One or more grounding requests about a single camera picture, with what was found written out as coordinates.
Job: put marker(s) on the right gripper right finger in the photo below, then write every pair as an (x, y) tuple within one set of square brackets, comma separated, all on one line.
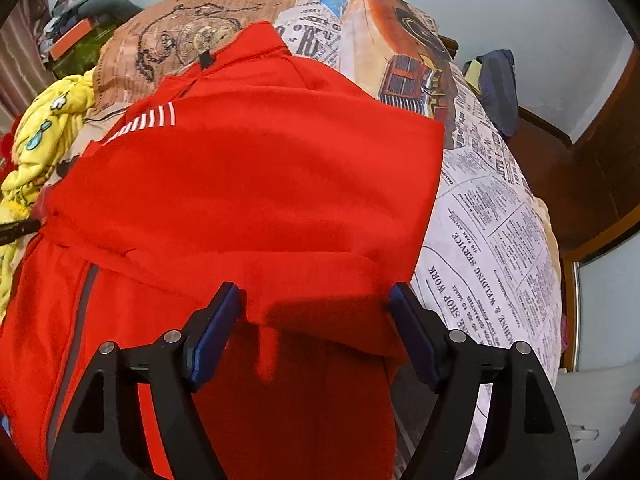
[(526, 436)]

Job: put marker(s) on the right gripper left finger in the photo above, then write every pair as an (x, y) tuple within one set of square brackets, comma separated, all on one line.
[(135, 406)]

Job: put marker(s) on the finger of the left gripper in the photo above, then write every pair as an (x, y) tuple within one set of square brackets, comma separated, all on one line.
[(10, 232)]

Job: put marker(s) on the yellow cartoon blanket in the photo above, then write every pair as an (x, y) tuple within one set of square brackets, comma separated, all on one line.
[(44, 134)]

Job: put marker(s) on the striped brown curtain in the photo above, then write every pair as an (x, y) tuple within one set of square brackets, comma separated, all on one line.
[(23, 75)]

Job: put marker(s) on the newspaper print bed sheet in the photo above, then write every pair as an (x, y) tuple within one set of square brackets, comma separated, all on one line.
[(489, 264)]

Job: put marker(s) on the orange box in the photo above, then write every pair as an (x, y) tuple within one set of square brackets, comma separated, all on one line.
[(70, 38)]

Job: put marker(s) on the pile of clutter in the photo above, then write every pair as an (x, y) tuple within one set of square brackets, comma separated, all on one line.
[(106, 17)]

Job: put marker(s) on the dark blue bag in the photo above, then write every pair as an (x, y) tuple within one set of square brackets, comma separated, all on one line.
[(492, 77)]

